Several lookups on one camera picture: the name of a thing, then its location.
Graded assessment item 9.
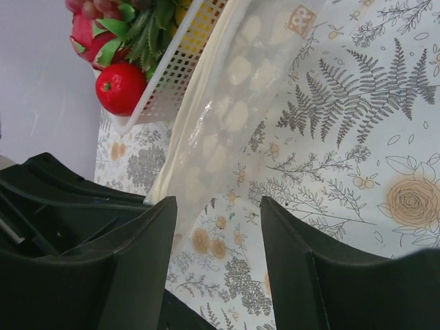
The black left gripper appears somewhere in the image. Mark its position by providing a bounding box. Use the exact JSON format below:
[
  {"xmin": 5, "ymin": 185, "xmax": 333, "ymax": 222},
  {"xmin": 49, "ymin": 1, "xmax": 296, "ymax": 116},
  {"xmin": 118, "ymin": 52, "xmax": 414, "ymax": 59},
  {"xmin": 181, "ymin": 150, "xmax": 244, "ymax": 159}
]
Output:
[{"xmin": 1, "ymin": 153, "xmax": 150, "ymax": 256}]

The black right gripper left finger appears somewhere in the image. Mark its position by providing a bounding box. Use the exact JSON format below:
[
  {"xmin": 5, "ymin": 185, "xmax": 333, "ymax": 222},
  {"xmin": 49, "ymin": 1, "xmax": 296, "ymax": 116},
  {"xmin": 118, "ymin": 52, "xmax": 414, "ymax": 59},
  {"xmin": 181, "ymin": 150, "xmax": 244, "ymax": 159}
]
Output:
[{"xmin": 1, "ymin": 197, "xmax": 177, "ymax": 329}]

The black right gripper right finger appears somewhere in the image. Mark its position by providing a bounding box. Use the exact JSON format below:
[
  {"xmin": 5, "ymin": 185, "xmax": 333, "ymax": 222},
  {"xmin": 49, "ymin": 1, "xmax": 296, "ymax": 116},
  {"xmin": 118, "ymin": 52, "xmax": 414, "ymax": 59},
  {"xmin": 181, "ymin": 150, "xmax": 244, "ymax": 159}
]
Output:
[{"xmin": 261, "ymin": 197, "xmax": 439, "ymax": 329}]

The red apple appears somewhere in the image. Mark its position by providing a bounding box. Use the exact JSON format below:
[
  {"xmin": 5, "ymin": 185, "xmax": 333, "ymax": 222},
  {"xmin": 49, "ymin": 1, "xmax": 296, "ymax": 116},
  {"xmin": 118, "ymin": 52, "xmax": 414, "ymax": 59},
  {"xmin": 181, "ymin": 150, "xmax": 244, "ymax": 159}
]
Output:
[{"xmin": 95, "ymin": 63, "xmax": 147, "ymax": 117}]

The clear zip top bag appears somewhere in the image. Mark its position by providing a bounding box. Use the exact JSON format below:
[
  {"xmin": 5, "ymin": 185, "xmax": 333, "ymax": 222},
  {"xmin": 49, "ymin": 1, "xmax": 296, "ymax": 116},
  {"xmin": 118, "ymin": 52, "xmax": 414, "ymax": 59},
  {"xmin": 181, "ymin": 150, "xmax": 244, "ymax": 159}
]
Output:
[{"xmin": 148, "ymin": 1, "xmax": 324, "ymax": 244}]

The floral tablecloth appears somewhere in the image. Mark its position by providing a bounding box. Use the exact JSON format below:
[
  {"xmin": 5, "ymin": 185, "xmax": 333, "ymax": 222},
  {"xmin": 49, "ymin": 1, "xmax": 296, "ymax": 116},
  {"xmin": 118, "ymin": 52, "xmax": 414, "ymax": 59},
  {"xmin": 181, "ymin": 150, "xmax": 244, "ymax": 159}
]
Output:
[{"xmin": 95, "ymin": 1, "xmax": 439, "ymax": 329}]

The white fruit basket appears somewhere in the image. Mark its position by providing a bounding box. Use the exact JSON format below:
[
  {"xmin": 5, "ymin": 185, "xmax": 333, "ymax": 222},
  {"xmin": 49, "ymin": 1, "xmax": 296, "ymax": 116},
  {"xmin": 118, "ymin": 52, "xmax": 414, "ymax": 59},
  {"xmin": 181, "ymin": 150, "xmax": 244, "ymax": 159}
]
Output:
[{"xmin": 110, "ymin": 1, "xmax": 227, "ymax": 134}]

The pink dragon fruit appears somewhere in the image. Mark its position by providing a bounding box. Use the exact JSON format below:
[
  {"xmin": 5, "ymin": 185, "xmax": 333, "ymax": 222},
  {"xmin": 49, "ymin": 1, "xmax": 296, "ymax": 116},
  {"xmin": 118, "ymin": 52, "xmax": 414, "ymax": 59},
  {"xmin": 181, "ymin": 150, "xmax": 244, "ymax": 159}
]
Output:
[{"xmin": 69, "ymin": 13, "xmax": 126, "ymax": 71}]

